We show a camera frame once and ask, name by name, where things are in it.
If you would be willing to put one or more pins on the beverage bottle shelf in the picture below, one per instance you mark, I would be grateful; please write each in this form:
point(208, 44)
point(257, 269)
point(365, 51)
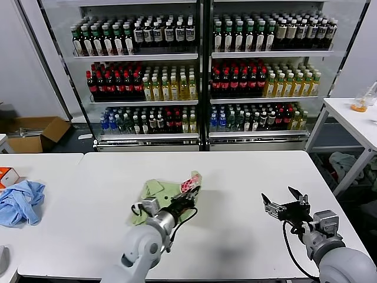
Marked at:
point(264, 57)

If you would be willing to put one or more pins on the crumpled light blue cloth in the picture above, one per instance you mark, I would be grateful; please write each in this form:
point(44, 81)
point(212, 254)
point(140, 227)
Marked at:
point(23, 203)

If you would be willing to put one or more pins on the right wrist grey camera box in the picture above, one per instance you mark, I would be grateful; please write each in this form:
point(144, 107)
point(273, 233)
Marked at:
point(325, 221)

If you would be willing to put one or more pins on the light green t-shirt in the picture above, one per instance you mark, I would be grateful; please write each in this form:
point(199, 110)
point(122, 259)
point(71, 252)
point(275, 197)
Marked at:
point(153, 187)

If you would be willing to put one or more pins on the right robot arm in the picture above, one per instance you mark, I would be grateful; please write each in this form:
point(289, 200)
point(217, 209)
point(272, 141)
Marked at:
point(338, 259)

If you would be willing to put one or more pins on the green cap tea bottle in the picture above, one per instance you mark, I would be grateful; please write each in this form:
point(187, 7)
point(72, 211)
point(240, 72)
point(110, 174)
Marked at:
point(107, 40)
point(76, 41)
point(228, 37)
point(217, 37)
point(249, 36)
point(270, 36)
point(238, 37)
point(118, 40)
point(87, 41)
point(260, 36)
point(128, 40)
point(97, 41)

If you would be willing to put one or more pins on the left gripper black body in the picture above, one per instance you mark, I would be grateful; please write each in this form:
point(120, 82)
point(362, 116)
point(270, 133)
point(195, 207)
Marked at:
point(183, 204)

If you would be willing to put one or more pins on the green cap yellow juice bottle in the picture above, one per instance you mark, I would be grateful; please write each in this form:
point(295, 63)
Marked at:
point(193, 87)
point(315, 84)
point(270, 85)
point(146, 88)
point(298, 85)
point(165, 88)
point(280, 85)
point(174, 88)
point(155, 88)
point(289, 85)
point(307, 85)
point(183, 88)

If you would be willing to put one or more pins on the white cap dark drink bottle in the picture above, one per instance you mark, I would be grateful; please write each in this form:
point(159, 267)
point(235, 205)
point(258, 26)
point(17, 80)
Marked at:
point(332, 33)
point(312, 33)
point(180, 33)
point(301, 33)
point(138, 34)
point(322, 33)
point(190, 32)
point(158, 34)
point(169, 33)
point(148, 34)

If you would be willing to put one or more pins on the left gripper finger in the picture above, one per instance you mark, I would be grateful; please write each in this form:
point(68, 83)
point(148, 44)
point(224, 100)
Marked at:
point(197, 194)
point(189, 192)

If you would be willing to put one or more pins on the pale yellow drink bottle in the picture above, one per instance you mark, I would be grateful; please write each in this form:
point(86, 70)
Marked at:
point(295, 121)
point(185, 123)
point(192, 123)
point(303, 121)

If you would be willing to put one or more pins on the small white flat object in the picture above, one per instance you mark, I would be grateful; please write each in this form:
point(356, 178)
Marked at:
point(85, 136)

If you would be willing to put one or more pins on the red cap cola bottle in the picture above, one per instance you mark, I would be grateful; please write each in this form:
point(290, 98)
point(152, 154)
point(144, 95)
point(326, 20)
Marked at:
point(279, 119)
point(100, 86)
point(287, 119)
point(91, 85)
point(216, 84)
point(109, 86)
point(118, 86)
point(177, 122)
point(252, 83)
point(137, 86)
point(127, 86)
point(243, 83)
point(169, 122)
point(261, 83)
point(225, 84)
point(234, 84)

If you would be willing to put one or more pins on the grey rounded object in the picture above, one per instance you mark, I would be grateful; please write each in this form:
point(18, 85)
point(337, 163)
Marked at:
point(4, 259)

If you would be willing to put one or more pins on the clear glass beaker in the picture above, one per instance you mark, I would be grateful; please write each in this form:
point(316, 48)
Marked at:
point(372, 95)

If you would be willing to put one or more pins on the glass flask with orange liquid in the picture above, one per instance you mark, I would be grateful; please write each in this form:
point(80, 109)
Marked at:
point(359, 106)

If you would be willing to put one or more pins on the clear green water bottle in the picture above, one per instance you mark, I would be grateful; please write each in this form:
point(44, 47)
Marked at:
point(240, 121)
point(120, 123)
point(128, 123)
point(231, 121)

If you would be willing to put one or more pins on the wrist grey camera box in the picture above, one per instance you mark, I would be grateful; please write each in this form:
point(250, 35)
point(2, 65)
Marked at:
point(325, 221)
point(150, 206)

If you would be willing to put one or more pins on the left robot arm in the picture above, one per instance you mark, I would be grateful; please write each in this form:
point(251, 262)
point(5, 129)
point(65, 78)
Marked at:
point(141, 244)

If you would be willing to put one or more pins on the open brown cardboard box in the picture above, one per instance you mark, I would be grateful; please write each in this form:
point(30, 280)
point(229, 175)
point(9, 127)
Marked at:
point(55, 126)

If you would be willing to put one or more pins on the white metal frame side table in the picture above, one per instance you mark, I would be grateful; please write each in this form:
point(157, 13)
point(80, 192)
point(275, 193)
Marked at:
point(349, 116)

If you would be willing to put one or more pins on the grey garment pile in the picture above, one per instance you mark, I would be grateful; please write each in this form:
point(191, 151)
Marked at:
point(345, 167)

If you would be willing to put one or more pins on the beige label dark drink bottle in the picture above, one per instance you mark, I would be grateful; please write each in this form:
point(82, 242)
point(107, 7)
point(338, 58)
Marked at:
point(291, 33)
point(281, 33)

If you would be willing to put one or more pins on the left wrist grey camera box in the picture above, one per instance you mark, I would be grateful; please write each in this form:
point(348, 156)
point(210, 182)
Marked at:
point(150, 206)

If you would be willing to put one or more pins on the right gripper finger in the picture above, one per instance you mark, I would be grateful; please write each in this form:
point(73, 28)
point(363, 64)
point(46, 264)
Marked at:
point(302, 199)
point(275, 210)

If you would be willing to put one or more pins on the small brown label bottle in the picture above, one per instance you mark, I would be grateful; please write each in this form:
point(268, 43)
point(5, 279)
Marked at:
point(263, 121)
point(152, 123)
point(160, 123)
point(271, 121)

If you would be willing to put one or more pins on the orange and white box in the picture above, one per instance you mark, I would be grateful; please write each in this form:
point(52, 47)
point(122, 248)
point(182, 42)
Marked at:
point(9, 174)

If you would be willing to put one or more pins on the blue water bottle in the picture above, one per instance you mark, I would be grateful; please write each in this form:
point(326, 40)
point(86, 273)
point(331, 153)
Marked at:
point(222, 122)
point(213, 122)
point(103, 124)
point(112, 123)

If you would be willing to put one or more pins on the grey metal bars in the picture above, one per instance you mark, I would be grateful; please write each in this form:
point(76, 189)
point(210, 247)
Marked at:
point(30, 131)

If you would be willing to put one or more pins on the small white stand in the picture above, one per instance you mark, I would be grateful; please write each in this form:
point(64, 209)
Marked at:
point(6, 143)

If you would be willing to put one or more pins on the small white cap dark bottle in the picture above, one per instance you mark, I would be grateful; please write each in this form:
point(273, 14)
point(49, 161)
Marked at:
point(247, 122)
point(144, 124)
point(136, 124)
point(254, 122)

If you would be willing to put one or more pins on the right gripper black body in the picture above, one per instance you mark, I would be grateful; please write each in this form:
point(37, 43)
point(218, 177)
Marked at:
point(296, 211)

